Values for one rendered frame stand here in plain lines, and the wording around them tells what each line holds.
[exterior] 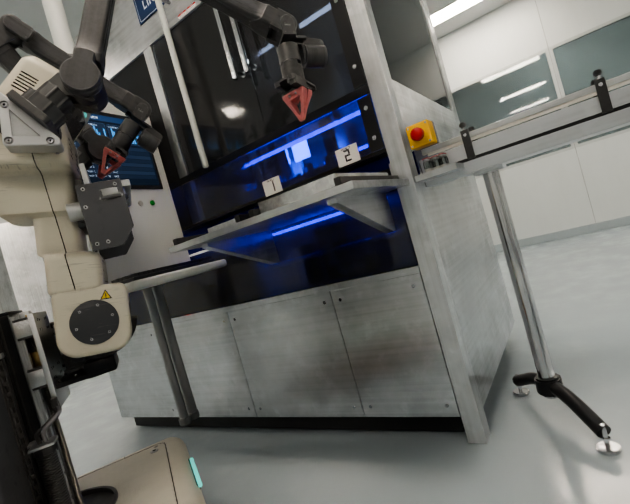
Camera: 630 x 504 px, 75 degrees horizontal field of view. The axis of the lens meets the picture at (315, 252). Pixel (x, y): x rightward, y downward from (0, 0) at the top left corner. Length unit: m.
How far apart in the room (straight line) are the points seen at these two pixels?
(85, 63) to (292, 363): 1.23
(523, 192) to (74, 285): 5.40
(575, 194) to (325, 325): 4.68
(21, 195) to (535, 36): 5.69
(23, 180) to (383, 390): 1.25
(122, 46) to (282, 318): 1.46
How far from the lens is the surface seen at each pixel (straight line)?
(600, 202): 5.89
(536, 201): 5.89
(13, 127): 1.06
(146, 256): 1.74
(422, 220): 1.34
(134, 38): 2.23
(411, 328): 1.43
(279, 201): 1.12
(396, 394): 1.55
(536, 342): 1.52
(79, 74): 1.06
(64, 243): 1.16
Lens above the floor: 0.76
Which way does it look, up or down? 1 degrees down
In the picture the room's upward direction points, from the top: 16 degrees counter-clockwise
